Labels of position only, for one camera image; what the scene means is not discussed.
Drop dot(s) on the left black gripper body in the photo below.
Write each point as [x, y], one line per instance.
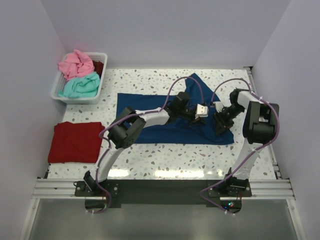
[187, 114]

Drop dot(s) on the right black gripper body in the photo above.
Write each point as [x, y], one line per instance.
[225, 118]

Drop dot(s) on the dark blue t shirt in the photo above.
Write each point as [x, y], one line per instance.
[178, 132]

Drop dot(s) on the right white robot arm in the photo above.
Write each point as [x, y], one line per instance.
[260, 129]

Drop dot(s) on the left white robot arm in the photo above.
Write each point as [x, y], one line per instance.
[127, 127]

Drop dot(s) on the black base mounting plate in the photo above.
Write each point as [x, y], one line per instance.
[117, 192]

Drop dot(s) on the dark red t shirt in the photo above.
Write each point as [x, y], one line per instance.
[98, 67]

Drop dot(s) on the teal t shirt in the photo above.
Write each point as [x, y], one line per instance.
[81, 87]

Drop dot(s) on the folded red t shirt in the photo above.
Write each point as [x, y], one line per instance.
[75, 143]

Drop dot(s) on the pink t shirt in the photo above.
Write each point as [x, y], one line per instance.
[76, 65]

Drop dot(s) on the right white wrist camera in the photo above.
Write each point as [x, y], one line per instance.
[217, 105]

